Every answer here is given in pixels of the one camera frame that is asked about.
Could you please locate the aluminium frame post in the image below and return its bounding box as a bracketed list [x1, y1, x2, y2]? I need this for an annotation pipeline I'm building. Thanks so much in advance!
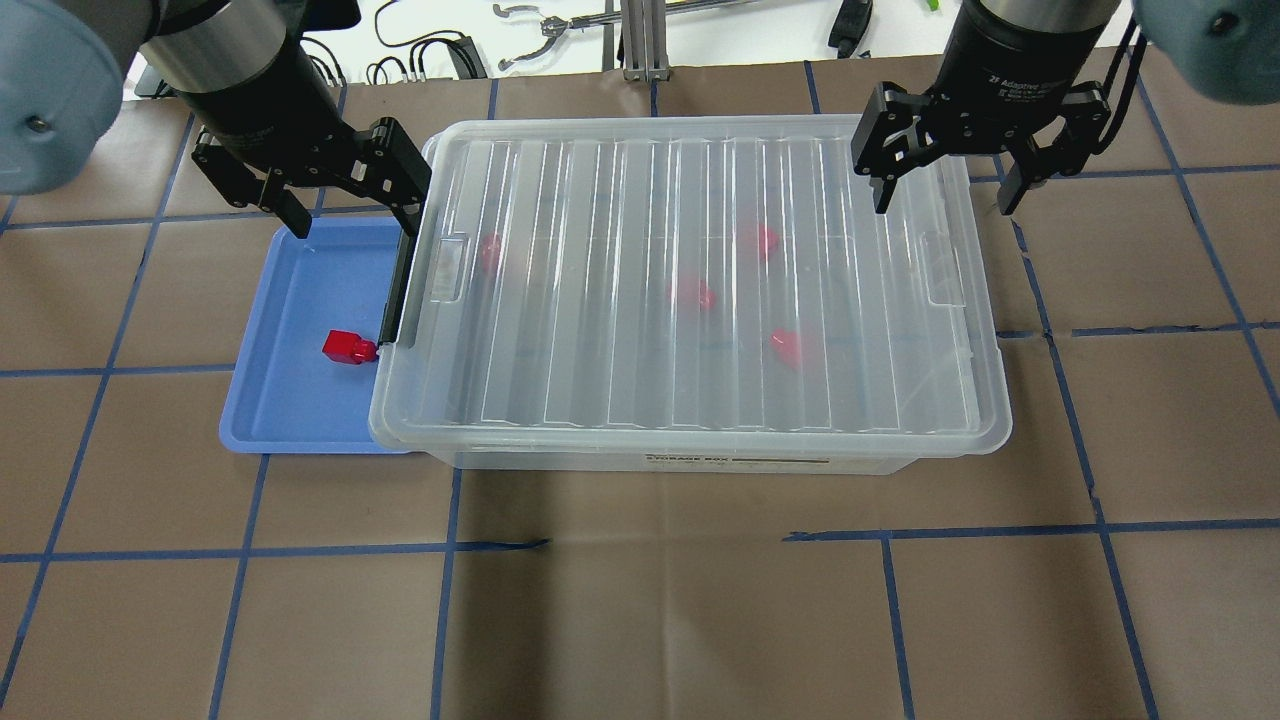
[620, 0, 671, 83]

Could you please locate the black power adapter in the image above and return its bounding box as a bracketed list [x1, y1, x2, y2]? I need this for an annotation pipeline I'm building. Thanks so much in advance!
[445, 35, 488, 79]

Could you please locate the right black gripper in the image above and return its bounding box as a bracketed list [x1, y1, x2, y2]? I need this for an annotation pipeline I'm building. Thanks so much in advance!
[851, 1, 1114, 217]

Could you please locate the red block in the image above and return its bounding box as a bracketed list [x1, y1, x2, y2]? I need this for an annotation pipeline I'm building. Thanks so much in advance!
[669, 278, 718, 313]
[321, 329, 379, 366]
[741, 224, 780, 263]
[477, 233, 504, 278]
[768, 328, 815, 372]

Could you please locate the metal reacher grabber tool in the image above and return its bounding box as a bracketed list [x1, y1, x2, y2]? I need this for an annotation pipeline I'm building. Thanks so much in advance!
[493, 0, 841, 73]

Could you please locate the black box latch handle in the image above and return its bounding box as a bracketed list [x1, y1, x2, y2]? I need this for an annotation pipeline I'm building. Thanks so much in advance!
[378, 231, 416, 346]

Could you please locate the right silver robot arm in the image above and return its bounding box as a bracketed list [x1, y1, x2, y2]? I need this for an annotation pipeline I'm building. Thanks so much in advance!
[851, 1, 1279, 215]

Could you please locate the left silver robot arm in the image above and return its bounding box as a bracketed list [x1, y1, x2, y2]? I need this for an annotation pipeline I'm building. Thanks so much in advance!
[1, 1, 431, 238]

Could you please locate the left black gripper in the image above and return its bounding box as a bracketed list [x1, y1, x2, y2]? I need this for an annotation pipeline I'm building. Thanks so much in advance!
[174, 38, 431, 240]

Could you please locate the clear plastic box lid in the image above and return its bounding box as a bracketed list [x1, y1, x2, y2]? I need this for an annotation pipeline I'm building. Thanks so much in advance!
[369, 114, 1012, 462]

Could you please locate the clear plastic storage box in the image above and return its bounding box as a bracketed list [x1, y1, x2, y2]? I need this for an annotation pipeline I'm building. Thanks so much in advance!
[426, 448, 916, 477]

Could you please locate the blue plastic tray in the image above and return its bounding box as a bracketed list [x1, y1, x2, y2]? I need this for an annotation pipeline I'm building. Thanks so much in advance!
[219, 217, 401, 455]

